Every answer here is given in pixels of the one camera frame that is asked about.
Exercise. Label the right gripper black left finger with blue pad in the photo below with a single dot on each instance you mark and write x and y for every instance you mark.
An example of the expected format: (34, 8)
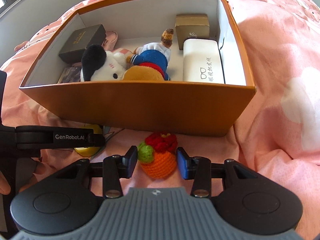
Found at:
(111, 170)

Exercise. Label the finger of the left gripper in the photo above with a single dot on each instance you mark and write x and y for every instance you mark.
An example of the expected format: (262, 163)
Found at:
(96, 140)

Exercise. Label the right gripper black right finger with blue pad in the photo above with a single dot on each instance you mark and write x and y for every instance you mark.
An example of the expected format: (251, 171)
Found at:
(201, 171)

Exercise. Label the yellow tape measure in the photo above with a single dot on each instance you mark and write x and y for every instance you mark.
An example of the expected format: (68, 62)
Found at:
(89, 150)

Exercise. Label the crochet orange fruit toy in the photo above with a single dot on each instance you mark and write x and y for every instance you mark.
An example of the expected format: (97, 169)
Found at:
(157, 155)

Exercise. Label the white glasses case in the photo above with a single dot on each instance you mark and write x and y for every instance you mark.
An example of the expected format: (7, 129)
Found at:
(201, 61)

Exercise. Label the gold square gift box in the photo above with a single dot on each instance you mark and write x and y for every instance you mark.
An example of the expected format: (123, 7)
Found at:
(191, 26)

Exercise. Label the person's left hand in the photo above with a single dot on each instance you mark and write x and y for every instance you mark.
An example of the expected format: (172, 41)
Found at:
(4, 185)

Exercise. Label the dark booklet in box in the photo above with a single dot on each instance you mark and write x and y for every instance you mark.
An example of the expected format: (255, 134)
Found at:
(70, 75)

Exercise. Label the white black plush toy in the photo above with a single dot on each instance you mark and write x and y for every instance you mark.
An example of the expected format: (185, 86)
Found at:
(98, 64)

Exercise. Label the pink printed duvet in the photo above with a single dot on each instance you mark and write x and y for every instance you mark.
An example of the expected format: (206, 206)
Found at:
(277, 134)

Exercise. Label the black rectangular box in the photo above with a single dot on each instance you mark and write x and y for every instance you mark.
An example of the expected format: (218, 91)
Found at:
(79, 41)

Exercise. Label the bear doll blue outfit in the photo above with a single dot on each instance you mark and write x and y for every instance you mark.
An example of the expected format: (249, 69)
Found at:
(150, 61)

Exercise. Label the pink pouch in box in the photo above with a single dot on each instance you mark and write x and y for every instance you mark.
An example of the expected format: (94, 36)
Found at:
(110, 40)

